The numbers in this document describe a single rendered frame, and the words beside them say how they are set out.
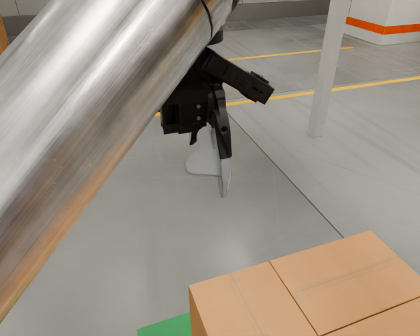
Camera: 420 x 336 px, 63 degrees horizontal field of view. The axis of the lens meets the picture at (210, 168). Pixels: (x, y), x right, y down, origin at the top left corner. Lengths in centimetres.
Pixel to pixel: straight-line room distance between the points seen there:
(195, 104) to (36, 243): 30
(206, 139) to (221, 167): 4
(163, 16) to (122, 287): 220
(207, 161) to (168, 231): 220
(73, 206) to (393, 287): 167
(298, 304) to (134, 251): 132
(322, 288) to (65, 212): 153
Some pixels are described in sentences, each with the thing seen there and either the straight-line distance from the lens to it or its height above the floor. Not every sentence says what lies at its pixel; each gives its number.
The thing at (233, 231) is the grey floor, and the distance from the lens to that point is 260.
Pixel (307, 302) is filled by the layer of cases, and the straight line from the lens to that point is 159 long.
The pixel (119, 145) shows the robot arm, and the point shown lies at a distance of 17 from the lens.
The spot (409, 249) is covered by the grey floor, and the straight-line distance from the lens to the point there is 284.
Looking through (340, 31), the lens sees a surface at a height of 110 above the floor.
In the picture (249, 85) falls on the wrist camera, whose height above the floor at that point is 165.
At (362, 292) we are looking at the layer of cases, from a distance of 170.
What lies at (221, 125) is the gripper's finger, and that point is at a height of 162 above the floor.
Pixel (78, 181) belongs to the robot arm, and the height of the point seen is 171.
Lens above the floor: 180
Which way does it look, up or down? 33 degrees down
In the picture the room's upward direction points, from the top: straight up
